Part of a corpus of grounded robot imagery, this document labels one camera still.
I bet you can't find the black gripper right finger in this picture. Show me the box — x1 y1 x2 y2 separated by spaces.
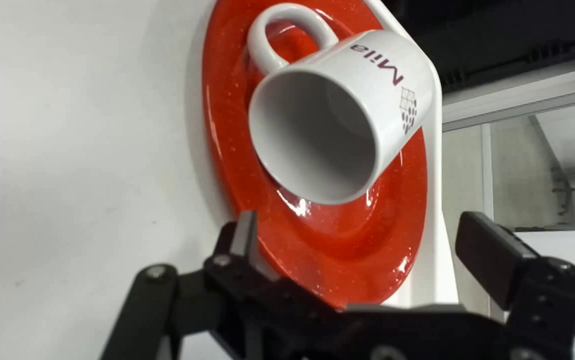
456 213 537 311

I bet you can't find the red round plate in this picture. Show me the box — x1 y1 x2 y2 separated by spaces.
203 0 429 309

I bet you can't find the white ceramic mug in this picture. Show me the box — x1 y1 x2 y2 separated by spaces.
247 3 440 205

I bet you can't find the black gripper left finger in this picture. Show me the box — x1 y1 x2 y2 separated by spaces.
207 213 256 274

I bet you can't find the black storage crate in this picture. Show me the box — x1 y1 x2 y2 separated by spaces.
382 0 575 92

